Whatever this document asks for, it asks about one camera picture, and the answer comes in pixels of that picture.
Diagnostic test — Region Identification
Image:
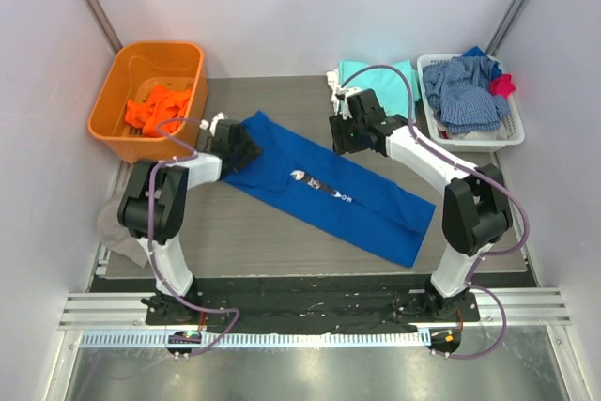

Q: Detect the blue t shirt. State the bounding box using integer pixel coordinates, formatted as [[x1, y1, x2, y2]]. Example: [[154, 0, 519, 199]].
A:
[[225, 112, 436, 268]]

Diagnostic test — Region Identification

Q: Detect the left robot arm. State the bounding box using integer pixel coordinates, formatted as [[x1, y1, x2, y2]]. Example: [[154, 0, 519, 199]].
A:
[[117, 114, 262, 325]]

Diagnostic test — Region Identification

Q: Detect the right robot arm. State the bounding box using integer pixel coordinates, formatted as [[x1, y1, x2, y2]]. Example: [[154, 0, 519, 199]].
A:
[[329, 89, 513, 321]]

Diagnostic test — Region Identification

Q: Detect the folded teal t shirt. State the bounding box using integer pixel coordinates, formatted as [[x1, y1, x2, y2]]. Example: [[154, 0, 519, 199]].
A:
[[338, 60, 409, 116]]

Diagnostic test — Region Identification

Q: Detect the folded white printed t shirt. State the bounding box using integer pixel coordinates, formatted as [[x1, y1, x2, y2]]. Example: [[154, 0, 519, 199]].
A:
[[326, 69, 344, 112]]

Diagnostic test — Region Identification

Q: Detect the orange t shirt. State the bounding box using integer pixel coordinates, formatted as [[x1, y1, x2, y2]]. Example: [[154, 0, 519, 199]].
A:
[[125, 85, 192, 138]]

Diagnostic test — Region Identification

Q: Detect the blue checkered shirt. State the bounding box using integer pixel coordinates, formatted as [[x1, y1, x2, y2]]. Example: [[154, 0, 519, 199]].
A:
[[422, 56, 511, 134]]

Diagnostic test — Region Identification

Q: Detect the orange plastic tub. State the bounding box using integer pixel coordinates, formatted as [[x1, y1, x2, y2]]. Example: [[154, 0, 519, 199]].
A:
[[87, 41, 208, 163]]

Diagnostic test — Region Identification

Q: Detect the red cloth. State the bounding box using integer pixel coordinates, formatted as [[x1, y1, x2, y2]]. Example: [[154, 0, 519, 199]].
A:
[[490, 73, 516, 99]]

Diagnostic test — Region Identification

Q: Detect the blue cloth in basket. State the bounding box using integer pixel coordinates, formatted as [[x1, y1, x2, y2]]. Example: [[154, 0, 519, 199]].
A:
[[463, 46, 502, 80]]

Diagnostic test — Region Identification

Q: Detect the white plastic laundry basket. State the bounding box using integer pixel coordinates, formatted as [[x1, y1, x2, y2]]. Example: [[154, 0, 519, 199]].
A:
[[416, 54, 525, 153]]

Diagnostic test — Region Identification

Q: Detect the grey cap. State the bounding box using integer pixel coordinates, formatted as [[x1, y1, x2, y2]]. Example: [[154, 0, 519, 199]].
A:
[[97, 198, 148, 268]]

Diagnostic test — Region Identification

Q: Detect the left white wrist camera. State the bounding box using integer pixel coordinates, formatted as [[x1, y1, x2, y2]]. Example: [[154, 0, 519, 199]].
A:
[[199, 112, 228, 136]]

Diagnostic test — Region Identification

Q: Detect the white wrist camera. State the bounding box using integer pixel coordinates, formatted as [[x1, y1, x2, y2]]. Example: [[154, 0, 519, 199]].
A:
[[199, 112, 228, 136], [332, 87, 362, 119]]

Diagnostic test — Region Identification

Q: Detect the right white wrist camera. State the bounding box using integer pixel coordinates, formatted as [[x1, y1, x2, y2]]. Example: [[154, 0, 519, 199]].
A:
[[332, 87, 362, 119]]

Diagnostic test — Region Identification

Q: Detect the slotted white cable duct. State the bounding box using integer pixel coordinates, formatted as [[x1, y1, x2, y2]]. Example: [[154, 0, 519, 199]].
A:
[[80, 329, 431, 348]]

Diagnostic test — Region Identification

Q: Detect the right aluminium corner post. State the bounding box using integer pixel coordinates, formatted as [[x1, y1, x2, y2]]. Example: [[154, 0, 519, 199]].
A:
[[484, 0, 559, 57]]

